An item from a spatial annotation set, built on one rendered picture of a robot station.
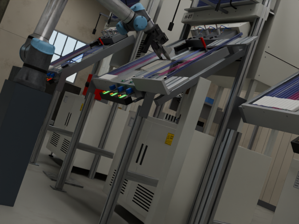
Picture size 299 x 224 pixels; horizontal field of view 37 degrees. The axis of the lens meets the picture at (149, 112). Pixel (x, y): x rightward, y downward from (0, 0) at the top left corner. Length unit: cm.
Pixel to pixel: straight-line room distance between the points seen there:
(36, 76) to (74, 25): 984
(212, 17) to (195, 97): 98
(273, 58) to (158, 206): 115
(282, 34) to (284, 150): 421
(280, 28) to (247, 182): 90
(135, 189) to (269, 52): 109
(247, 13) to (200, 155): 83
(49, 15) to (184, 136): 91
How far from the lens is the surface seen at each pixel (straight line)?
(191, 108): 197
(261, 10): 256
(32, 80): 213
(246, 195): 270
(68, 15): 1191
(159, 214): 201
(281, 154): 680
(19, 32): 1146
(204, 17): 294
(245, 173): 265
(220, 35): 254
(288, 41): 274
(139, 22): 234
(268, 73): 265
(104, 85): 267
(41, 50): 215
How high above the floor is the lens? 56
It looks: 2 degrees up
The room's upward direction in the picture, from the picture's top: 19 degrees clockwise
